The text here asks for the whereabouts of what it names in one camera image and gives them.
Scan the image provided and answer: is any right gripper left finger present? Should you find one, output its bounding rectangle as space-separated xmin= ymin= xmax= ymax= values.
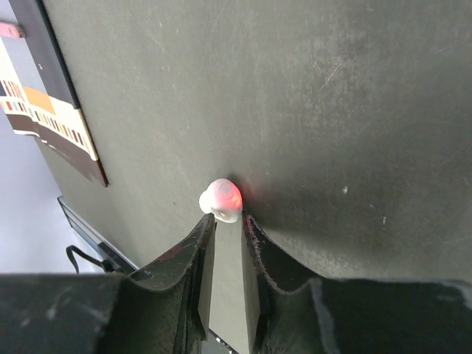
xmin=1 ymin=214 xmax=216 ymax=353

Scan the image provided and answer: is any patchwork orange placemat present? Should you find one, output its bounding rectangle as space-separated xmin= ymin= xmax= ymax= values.
xmin=1 ymin=1 xmax=108 ymax=187

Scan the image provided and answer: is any white earbud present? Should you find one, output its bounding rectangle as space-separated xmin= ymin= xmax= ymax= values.
xmin=198 ymin=178 xmax=243 ymax=223

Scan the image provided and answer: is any aluminium frame rail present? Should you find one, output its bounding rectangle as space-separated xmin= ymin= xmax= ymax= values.
xmin=58 ymin=196 xmax=138 ymax=274

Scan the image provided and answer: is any pink handled fork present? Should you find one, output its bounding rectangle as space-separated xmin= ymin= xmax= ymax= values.
xmin=0 ymin=21 xmax=25 ymax=39

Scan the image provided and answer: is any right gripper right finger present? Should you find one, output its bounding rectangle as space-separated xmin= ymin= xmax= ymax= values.
xmin=242 ymin=214 xmax=471 ymax=353

